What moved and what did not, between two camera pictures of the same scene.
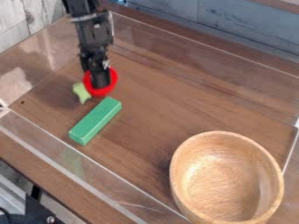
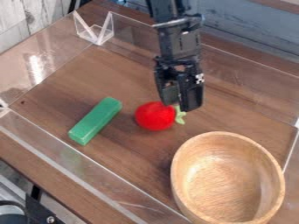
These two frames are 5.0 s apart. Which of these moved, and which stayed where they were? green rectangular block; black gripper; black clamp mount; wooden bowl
Moved: black gripper
Stayed: wooden bowl; black clamp mount; green rectangular block
